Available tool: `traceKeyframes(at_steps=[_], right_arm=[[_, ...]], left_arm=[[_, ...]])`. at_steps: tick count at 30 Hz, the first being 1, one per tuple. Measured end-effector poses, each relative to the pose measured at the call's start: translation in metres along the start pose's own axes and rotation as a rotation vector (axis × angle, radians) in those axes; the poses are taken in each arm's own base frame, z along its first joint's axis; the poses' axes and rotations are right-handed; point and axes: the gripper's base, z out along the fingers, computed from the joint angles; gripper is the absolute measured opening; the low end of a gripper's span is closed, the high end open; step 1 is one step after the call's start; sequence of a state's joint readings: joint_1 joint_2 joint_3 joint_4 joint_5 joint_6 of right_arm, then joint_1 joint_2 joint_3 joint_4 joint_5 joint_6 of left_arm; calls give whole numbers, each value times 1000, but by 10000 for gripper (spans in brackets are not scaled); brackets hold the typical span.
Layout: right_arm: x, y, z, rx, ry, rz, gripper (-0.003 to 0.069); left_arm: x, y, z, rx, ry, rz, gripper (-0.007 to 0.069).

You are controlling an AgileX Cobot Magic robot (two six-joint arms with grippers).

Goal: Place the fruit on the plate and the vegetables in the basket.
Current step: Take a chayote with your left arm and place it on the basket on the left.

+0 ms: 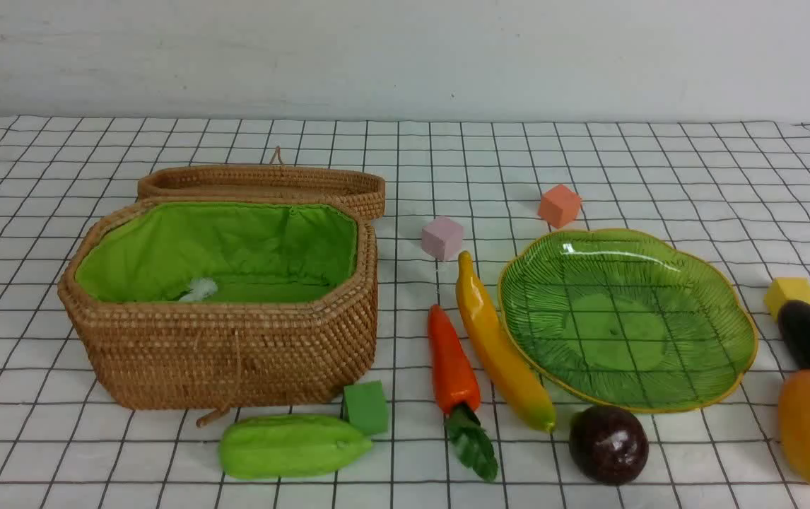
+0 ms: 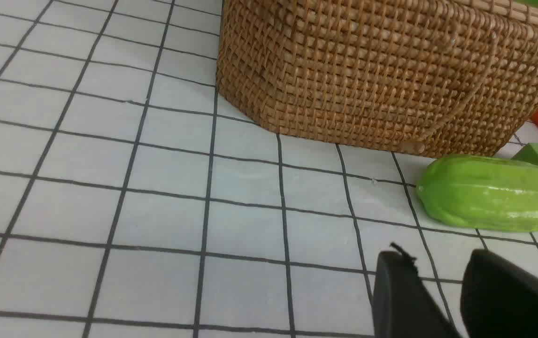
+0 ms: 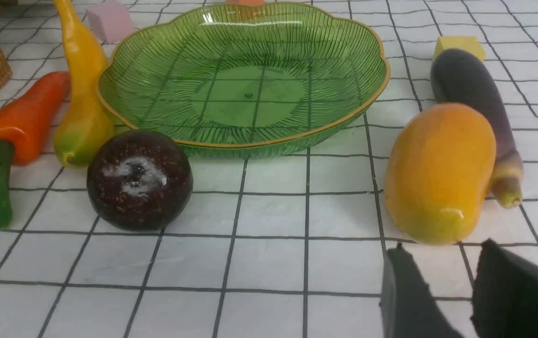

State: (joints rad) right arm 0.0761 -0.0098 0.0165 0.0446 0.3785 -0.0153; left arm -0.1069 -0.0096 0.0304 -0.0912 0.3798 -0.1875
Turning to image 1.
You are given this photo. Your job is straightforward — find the orange toy carrot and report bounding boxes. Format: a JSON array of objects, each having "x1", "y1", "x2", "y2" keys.
[{"x1": 428, "y1": 304, "x2": 499, "y2": 483}]

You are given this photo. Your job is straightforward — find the yellow toy banana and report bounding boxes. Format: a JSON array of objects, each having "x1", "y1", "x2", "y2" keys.
[{"x1": 454, "y1": 250, "x2": 556, "y2": 434}]

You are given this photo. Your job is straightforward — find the green toy gourd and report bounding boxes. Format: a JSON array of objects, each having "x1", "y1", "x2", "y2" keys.
[{"x1": 218, "y1": 414, "x2": 373, "y2": 479}]

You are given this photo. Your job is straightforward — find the dark purple toy passionfruit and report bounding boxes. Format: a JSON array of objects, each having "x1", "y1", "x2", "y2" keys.
[{"x1": 568, "y1": 405, "x2": 650, "y2": 486}]

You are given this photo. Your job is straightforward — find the pink foam cube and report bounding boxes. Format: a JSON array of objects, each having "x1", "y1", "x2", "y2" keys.
[{"x1": 421, "y1": 216, "x2": 464, "y2": 261}]

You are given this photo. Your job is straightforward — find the woven rattan basket lid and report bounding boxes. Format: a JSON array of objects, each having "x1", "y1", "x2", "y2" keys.
[{"x1": 137, "y1": 154, "x2": 386, "y2": 220}]

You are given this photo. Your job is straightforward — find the green foam cube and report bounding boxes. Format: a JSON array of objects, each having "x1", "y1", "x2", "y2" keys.
[{"x1": 344, "y1": 380, "x2": 389, "y2": 435}]

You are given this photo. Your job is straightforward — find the orange foam cube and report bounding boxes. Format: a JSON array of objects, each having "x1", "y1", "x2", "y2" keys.
[{"x1": 537, "y1": 185, "x2": 582, "y2": 229}]

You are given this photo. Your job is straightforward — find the green glass leaf plate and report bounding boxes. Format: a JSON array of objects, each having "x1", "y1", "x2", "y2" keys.
[{"x1": 498, "y1": 228, "x2": 758, "y2": 414}]

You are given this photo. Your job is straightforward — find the woven rattan basket green lining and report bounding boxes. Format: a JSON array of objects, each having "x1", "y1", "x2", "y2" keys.
[{"x1": 57, "y1": 196, "x2": 379, "y2": 428}]

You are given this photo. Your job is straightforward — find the yellow foam cube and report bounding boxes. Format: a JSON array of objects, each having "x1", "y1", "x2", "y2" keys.
[{"x1": 764, "y1": 277, "x2": 810, "y2": 321}]

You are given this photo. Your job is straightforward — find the white checkered tablecloth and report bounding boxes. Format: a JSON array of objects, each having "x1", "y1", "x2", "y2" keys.
[{"x1": 0, "y1": 115, "x2": 810, "y2": 508}]

